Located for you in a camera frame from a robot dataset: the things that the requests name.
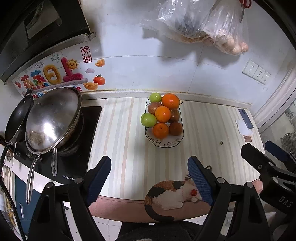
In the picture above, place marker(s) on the striped cat print tablecloth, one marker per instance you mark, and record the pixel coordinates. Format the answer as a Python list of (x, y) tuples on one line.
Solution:
[(120, 139)]

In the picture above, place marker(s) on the colourful festive wall sticker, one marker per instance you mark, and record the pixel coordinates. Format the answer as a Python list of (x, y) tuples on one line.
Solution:
[(50, 76)]

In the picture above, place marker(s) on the white wall outlet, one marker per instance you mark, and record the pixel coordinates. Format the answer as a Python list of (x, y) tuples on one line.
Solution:
[(250, 67), (266, 78), (259, 73)]

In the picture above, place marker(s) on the small orange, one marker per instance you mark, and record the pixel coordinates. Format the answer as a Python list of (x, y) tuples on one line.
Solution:
[(160, 130), (162, 114)]

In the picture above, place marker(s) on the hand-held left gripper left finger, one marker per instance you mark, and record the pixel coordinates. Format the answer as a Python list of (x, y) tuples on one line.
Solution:
[(99, 178)]

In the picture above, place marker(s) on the tangerine wall sticker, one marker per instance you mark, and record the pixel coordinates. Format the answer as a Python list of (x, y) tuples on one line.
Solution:
[(99, 80)]

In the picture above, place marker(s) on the blue phone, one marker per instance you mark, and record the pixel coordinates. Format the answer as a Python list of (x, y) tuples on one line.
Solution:
[(246, 118)]

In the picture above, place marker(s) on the white paper sheet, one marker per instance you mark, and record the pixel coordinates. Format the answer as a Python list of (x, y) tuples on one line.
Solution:
[(242, 129)]

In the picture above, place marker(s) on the red stamp wall sticker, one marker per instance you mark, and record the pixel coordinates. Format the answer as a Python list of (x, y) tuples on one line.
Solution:
[(86, 54)]

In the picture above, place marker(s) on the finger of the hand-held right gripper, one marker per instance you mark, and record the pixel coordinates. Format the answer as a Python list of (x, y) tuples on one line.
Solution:
[(276, 150), (255, 155)]

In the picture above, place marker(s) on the white door frame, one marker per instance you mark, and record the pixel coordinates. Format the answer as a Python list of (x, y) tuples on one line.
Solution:
[(275, 99)]

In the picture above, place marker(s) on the black range hood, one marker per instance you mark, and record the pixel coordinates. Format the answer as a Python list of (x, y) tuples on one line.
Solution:
[(34, 34)]

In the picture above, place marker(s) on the blue kitchen cabinet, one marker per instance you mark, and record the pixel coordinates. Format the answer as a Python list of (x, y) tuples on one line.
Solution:
[(23, 197)]

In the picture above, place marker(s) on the small brown card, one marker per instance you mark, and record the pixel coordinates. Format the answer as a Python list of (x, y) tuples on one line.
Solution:
[(248, 138)]

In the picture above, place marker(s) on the steel wok lid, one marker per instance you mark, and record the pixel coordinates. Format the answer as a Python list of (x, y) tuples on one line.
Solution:
[(50, 115)]

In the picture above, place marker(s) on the red brown apple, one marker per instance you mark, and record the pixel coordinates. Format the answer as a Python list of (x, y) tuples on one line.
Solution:
[(152, 107), (175, 115), (175, 128)]

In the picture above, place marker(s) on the black glass cooktop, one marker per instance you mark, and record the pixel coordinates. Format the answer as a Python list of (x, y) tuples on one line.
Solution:
[(76, 166)]

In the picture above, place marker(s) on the black frying pan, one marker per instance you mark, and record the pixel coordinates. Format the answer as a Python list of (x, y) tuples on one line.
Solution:
[(18, 118)]

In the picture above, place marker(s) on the green apple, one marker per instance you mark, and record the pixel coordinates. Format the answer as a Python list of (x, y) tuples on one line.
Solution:
[(155, 97), (148, 119)]

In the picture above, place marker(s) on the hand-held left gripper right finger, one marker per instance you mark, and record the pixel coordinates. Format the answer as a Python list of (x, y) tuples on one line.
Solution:
[(200, 183)]

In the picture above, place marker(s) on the white mug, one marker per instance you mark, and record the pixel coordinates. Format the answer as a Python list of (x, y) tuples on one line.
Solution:
[(9, 158)]

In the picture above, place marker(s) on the clear bag of eggs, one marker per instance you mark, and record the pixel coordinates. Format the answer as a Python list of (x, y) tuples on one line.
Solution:
[(229, 39)]

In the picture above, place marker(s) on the oval patterned ceramic plate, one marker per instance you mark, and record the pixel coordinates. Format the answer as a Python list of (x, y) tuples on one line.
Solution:
[(166, 142)]

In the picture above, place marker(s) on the large orange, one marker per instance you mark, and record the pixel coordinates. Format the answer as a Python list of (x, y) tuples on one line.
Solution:
[(170, 101)]

